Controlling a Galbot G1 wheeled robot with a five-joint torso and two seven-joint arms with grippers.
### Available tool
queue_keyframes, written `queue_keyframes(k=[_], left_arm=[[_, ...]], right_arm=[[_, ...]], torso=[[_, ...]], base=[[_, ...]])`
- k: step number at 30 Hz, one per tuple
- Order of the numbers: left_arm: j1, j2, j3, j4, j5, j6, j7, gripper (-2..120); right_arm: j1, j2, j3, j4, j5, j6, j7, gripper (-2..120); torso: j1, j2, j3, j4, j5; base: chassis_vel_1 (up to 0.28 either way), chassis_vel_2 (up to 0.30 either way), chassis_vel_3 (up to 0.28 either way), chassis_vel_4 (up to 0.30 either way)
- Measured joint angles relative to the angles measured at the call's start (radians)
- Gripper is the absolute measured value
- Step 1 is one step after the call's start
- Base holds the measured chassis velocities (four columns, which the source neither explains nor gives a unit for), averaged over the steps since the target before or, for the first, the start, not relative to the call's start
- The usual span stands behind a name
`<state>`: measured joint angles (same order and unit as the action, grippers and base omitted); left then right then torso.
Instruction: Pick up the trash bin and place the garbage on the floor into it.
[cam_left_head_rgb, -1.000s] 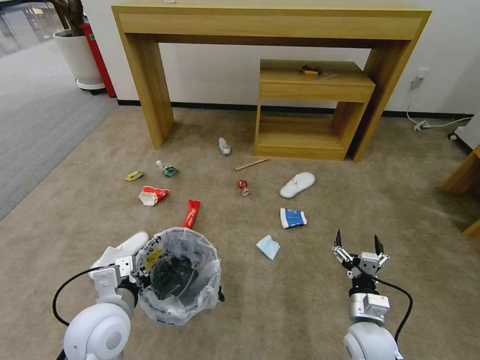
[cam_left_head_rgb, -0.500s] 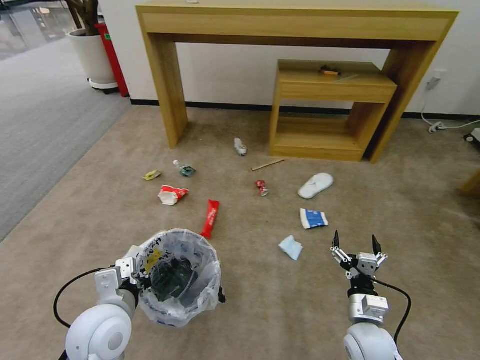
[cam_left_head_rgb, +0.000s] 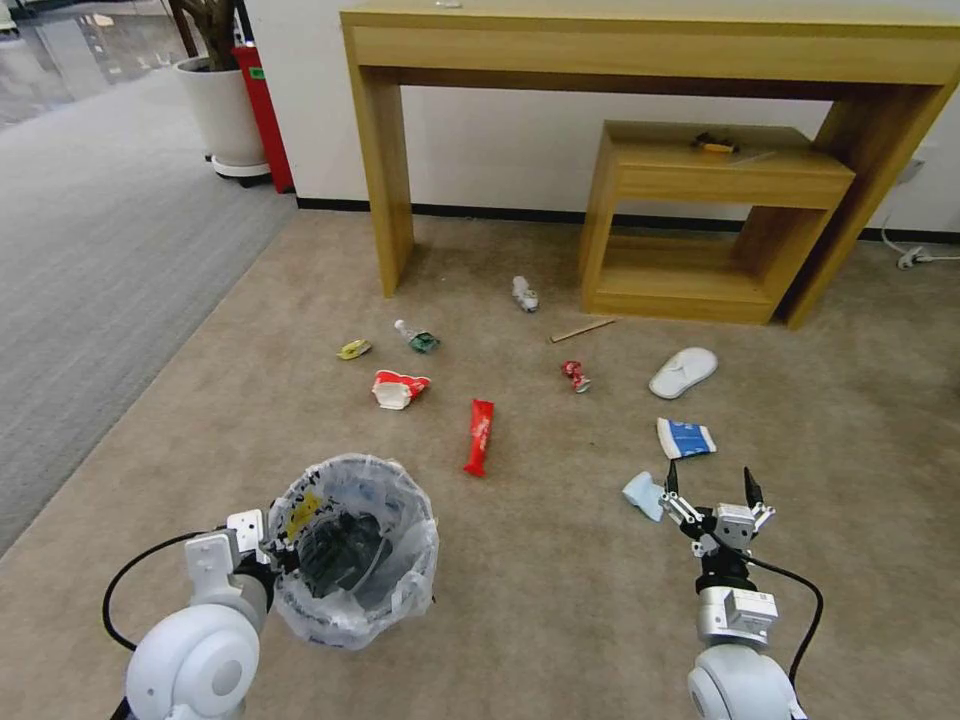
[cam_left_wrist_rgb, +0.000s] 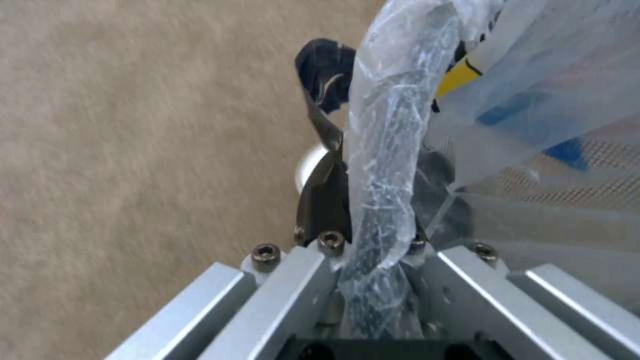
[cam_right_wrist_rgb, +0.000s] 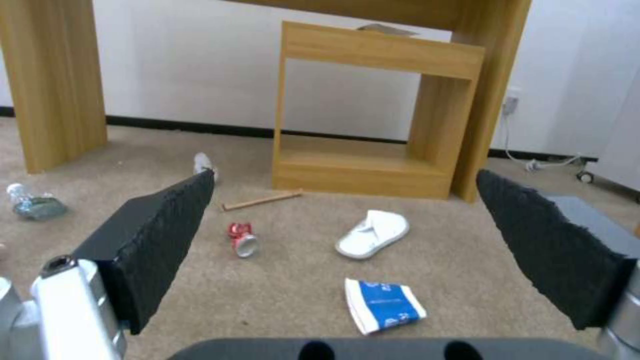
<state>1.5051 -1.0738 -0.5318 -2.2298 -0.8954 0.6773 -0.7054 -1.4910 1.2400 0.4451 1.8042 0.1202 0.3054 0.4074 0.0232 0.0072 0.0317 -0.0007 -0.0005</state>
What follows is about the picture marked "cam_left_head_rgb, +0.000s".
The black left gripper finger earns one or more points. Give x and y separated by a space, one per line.
287 553

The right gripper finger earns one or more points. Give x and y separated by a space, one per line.
682 504
756 501

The trash bin with clear liner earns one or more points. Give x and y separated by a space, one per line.
360 600

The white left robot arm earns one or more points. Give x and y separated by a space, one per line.
196 667

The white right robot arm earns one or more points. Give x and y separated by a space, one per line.
739 686

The light blue crumpled paper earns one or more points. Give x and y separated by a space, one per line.
643 495

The blue white paper cup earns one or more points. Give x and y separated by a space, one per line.
685 437

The white slipper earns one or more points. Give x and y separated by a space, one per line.
682 371

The crushed red can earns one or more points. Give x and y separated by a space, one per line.
575 376

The crushed red white paper cup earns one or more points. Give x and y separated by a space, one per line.
400 388

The thin wooden stick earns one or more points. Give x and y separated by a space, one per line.
581 330

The red snack wrapper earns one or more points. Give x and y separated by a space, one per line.
480 437

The yellow green wrapper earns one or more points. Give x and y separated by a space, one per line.
354 349

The plastic bottle with green label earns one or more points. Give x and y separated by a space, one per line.
418 338

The crushed white plastic bottle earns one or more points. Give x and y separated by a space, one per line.
525 294

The small wooden shelf table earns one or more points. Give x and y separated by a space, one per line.
697 225

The small black yellow object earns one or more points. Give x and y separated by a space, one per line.
714 141

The white wheeled pot base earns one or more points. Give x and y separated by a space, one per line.
240 169

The red fire extinguisher box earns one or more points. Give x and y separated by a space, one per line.
262 112

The white plant pot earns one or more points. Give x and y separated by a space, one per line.
220 112

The large wooden desk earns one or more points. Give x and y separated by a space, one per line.
637 52

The brown plant trunk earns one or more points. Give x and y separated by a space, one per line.
208 34

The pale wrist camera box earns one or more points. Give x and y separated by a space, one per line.
735 525
245 526

